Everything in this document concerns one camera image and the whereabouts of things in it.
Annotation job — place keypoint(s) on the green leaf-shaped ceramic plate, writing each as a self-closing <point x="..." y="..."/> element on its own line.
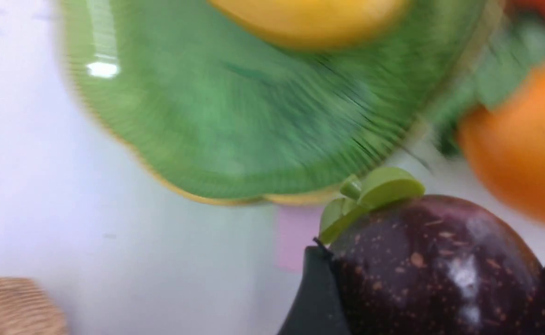
<point x="224" y="117"/>

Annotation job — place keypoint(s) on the woven wicker basket green lining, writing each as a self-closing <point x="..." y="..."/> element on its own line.
<point x="26" y="309"/>

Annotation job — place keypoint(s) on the yellow orange toy mango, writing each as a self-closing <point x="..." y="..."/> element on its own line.
<point x="505" y="147"/>

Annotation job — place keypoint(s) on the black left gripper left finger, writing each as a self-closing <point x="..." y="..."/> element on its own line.
<point x="316" y="309"/>

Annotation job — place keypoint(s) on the yellow toy banana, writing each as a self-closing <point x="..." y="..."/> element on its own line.
<point x="313" y="25"/>

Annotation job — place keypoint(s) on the pink foam cube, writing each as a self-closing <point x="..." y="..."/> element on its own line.
<point x="296" y="227"/>

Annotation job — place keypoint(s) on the purple toy mangosteen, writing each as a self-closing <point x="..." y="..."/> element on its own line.
<point x="411" y="263"/>

